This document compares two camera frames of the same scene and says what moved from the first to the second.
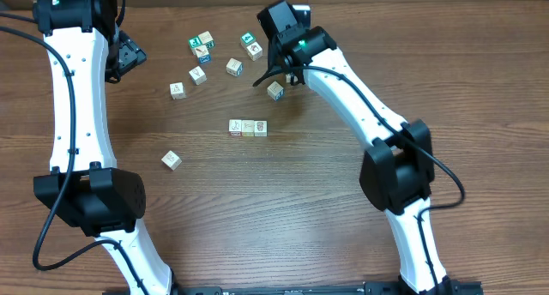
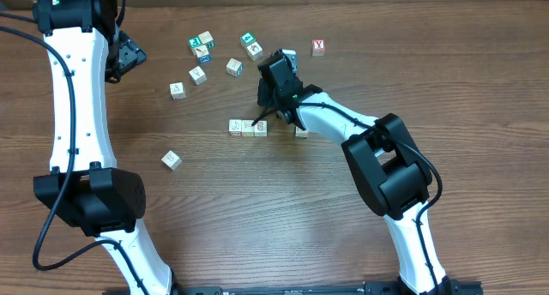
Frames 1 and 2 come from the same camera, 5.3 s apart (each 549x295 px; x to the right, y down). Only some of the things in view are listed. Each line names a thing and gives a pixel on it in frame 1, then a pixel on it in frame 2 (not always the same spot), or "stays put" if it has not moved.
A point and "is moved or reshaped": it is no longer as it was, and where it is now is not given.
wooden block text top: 197,75 stays put
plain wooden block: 288,78 is moved or reshaped
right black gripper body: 276,64 -> 269,97
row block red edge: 234,127 stays put
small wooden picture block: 248,128 stays put
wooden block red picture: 171,159 stays put
